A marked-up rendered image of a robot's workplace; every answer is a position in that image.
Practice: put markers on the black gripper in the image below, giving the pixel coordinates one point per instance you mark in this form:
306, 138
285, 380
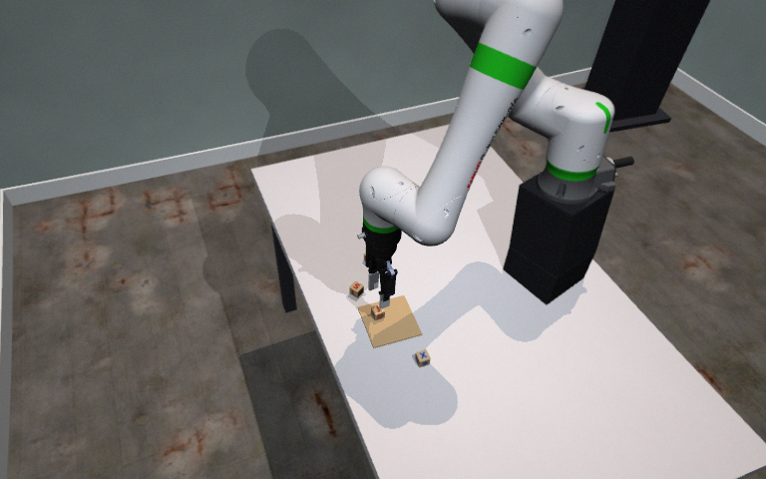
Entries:
381, 265

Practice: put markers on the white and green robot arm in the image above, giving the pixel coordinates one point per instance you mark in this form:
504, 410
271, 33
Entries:
576, 123

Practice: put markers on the tan flat mat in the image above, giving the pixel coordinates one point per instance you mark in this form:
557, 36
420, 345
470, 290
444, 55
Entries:
398, 324

